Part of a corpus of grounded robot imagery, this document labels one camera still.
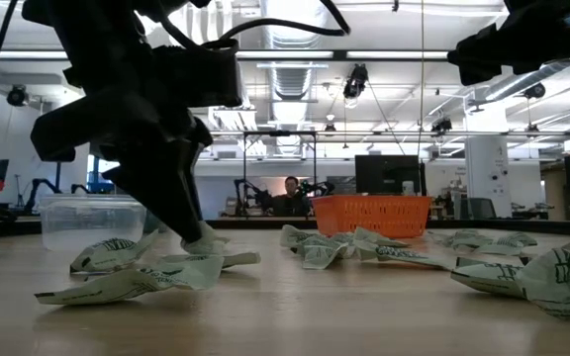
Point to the black background rig frame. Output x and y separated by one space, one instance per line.
280 133

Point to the person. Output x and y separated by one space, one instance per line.
291 203

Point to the silver ceiling ventilation duct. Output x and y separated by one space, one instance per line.
292 74

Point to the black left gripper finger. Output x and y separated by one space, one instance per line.
199 198
161 188

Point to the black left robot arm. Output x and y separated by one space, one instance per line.
92 10

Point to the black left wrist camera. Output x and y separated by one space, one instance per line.
201 74

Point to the orange plastic basket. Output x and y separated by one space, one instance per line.
371 215

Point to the black aluminium table frame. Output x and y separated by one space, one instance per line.
245 223

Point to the black ceiling spotlight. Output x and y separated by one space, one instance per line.
355 79
535 90
17 95
442 124

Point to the clear plastic container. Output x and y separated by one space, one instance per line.
67 217

